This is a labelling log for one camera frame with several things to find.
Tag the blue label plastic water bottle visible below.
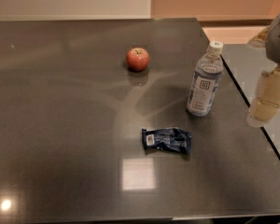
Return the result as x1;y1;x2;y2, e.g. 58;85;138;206
187;41;223;116

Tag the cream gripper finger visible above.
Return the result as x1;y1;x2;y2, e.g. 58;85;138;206
246;64;280;128
247;27;269;49

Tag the blue crumpled snack wrapper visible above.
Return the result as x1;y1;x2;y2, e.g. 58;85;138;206
141;127;191;155

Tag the red apple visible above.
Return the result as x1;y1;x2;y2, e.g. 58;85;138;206
126;48;149;72

